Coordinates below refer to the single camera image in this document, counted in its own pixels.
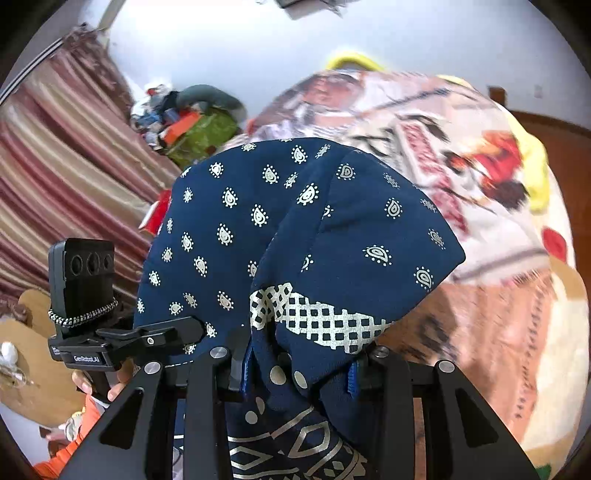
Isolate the orange cloth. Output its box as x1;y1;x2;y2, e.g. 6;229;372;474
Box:
161;115;205;142

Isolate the red cloth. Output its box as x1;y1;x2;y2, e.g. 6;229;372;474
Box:
139;191;175;237

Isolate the dark wall fixture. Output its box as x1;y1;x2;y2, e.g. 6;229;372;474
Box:
276;0;345;18

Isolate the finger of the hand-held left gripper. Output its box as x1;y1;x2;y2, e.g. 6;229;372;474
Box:
116;316;206;357

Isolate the pile of mixed clutter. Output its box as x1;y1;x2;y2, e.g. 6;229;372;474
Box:
129;83;186;149

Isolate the person's left hand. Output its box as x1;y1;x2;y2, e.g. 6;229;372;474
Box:
71;357;140;403

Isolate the round wooden table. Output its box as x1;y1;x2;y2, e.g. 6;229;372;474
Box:
0;288;94;426

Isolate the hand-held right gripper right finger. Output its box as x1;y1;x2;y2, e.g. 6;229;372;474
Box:
344;346;541;480

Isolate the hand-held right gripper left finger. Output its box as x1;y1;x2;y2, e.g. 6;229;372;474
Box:
58;330;259;480

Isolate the white curtain rail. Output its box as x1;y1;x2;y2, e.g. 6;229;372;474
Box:
0;0;129;101

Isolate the yellow pillow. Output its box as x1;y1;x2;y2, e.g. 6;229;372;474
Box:
324;52;387;73

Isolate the striped curtain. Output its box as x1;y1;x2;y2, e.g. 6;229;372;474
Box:
0;34;184;302

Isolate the navy patterned hoodie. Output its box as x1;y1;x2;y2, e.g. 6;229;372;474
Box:
134;137;466;480

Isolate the green orange clothing pile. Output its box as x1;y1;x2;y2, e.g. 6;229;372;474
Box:
165;111;239;170

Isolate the black white cord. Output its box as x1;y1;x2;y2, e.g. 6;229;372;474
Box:
48;298;119;328

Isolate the grey cloth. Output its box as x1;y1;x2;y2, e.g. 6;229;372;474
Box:
178;84;249;120

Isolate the printed blanket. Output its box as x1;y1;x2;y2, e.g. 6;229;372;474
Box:
245;69;579;468

